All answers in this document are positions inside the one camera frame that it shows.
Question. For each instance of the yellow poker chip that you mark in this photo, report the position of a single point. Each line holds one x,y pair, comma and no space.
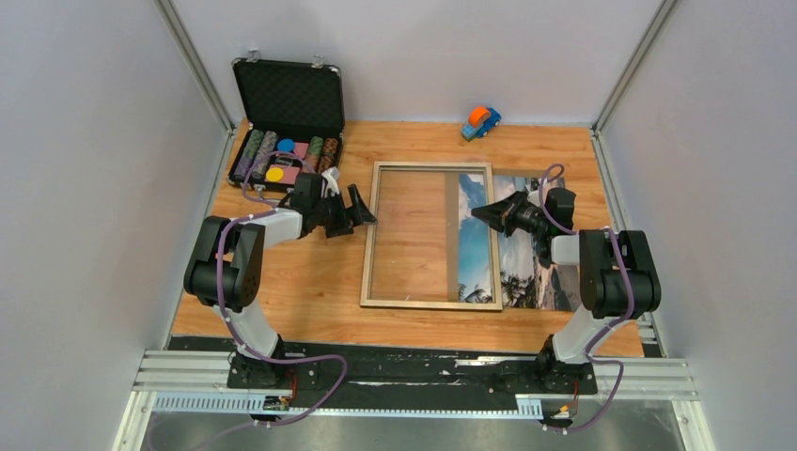
274,174

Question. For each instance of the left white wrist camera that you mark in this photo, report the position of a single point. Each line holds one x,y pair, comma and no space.
330,185

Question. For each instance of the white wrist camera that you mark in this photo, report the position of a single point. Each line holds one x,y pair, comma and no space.
330,185
536,198

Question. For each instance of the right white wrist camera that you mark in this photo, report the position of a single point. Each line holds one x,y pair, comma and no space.
536,198

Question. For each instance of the blue poker chip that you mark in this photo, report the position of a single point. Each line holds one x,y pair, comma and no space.
286,145

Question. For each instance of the aluminium rail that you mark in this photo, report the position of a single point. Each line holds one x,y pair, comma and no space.
206,371

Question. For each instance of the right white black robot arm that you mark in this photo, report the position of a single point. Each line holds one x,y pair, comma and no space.
618,282

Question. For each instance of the wooden picture frame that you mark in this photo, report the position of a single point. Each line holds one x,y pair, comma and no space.
429,305

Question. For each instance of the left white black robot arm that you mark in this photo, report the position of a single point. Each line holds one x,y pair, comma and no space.
224,269

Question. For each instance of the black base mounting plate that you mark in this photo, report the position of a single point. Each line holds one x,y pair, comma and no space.
389,378

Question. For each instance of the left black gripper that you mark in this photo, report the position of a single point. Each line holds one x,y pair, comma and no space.
357,214

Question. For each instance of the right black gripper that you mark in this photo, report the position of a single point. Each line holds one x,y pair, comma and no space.
500,215

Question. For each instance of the clear acrylic sheet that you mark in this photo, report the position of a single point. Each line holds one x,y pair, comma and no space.
429,236

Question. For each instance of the blue orange tape dispenser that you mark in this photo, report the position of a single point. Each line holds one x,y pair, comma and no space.
480,122

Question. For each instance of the beach landscape photo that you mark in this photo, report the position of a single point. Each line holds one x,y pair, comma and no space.
560,286

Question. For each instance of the black poker chip case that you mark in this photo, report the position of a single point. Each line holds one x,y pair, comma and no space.
299,101

